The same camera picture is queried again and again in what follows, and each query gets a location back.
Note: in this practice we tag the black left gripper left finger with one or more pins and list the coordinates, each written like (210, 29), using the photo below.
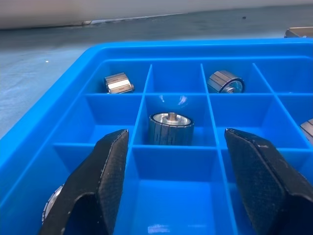
(102, 183)

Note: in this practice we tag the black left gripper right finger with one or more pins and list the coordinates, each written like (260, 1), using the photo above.
(264, 186)

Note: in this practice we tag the metal rotor edge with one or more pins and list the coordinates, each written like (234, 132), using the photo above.
(308, 129)

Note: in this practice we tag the blue compartment tray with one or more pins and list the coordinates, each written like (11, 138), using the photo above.
(171, 208)

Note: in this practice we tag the metal nut bottom-right compartment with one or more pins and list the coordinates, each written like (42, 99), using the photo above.
(50, 200)

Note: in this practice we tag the metal nut middle compartment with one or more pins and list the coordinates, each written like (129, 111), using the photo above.
(168, 133)

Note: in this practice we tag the metal nut bottom-left compartment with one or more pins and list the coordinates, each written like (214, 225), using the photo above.
(118, 83)

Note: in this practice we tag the metal nut top-left compartment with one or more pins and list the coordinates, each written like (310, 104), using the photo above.
(223, 79)

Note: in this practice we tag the perforated metal tray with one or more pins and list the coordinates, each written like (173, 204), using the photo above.
(299, 33)

